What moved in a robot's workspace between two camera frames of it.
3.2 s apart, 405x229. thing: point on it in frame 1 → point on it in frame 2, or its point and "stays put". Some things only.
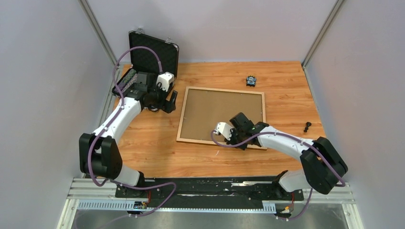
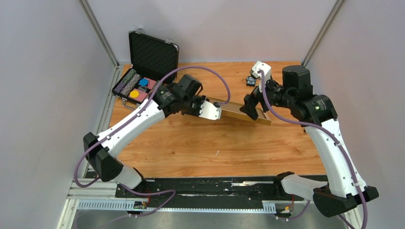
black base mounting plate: x=210 y=192 stays put
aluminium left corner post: x=91 y=19 stays put
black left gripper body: x=158 y=98 → x=192 y=105
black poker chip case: x=153 y=59 stays put
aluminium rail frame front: x=78 y=190 stays put
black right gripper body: x=237 y=138 → x=273 y=93
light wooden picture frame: x=178 y=139 → x=232 y=109
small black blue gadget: x=250 y=81 stays put
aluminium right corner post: x=333 y=13 stays put
